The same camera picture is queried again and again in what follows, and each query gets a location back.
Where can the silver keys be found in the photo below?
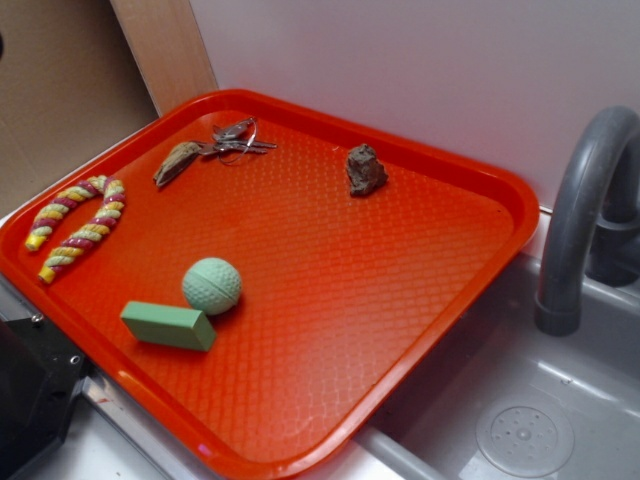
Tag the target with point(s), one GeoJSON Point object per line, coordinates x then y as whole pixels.
{"type": "Point", "coordinates": [230, 143]}

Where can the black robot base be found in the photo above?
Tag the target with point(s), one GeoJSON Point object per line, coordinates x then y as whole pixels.
{"type": "Point", "coordinates": [42, 372]}

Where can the brown rock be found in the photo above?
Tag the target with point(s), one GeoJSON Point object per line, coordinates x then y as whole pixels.
{"type": "Point", "coordinates": [365, 172]}

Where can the orange plastic tray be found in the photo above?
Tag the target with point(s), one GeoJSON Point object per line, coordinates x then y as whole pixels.
{"type": "Point", "coordinates": [342, 296]}

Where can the green dimpled ball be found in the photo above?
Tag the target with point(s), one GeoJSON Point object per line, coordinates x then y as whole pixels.
{"type": "Point", "coordinates": [212, 285]}

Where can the brown wood bark piece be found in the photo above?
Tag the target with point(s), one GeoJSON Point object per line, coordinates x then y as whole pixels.
{"type": "Point", "coordinates": [179, 158]}

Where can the green rectangular block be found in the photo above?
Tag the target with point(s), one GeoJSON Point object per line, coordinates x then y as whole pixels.
{"type": "Point", "coordinates": [177, 327]}

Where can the grey toy sink basin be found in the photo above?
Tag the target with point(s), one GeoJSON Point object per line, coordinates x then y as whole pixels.
{"type": "Point", "coordinates": [498, 399]}

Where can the light wooden board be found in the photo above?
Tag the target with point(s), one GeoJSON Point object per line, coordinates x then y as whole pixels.
{"type": "Point", "coordinates": [168, 48]}

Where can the grey toy faucet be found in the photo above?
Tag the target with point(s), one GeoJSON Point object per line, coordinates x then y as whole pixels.
{"type": "Point", "coordinates": [594, 228]}

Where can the brown cardboard panel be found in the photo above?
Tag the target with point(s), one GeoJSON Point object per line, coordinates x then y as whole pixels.
{"type": "Point", "coordinates": [70, 89]}

